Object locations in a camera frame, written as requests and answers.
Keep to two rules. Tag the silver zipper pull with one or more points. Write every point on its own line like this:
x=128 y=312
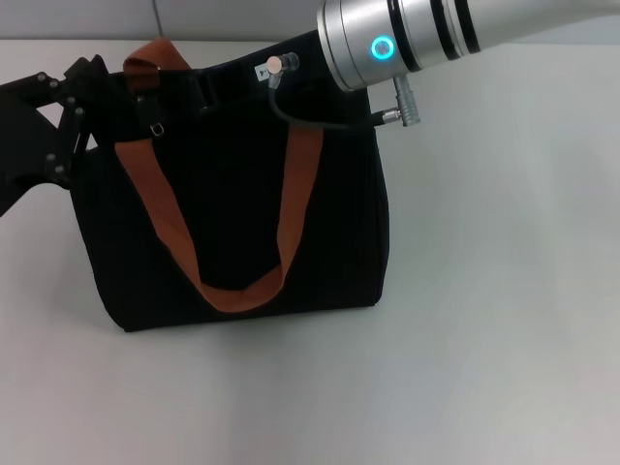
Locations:
x=152 y=131

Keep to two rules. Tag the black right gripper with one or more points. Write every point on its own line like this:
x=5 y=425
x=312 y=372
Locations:
x=232 y=82

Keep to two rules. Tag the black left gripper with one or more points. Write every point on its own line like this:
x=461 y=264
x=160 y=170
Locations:
x=19 y=135

